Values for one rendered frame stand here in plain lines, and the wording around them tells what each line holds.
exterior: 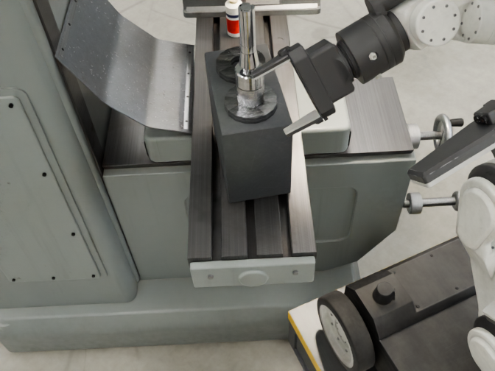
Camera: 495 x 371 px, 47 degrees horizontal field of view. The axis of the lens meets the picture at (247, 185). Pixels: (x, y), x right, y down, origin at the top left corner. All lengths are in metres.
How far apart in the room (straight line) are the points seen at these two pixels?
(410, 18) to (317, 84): 0.16
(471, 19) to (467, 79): 1.94
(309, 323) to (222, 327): 0.39
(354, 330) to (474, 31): 0.72
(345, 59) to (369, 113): 0.67
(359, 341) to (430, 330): 0.17
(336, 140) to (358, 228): 0.38
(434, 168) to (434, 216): 1.96
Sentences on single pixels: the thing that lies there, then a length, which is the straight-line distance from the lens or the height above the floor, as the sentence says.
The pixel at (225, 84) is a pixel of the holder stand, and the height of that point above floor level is 1.14.
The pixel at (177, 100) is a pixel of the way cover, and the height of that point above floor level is 0.88.
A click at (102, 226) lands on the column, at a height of 0.58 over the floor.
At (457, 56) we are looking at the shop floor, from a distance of 3.00.
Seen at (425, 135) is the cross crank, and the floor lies 0.66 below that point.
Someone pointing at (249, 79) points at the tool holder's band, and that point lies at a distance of 0.90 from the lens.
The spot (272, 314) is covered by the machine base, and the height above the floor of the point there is 0.17.
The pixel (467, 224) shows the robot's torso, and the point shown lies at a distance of 1.10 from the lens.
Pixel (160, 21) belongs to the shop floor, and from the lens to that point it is 3.18.
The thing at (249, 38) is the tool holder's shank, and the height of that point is 1.28.
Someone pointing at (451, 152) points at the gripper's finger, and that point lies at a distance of 0.34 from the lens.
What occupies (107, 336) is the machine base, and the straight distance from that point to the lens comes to 1.92.
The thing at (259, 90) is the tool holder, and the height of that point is 1.18.
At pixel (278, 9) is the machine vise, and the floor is 0.97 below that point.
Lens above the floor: 1.81
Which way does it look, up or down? 52 degrees down
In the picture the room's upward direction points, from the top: 4 degrees counter-clockwise
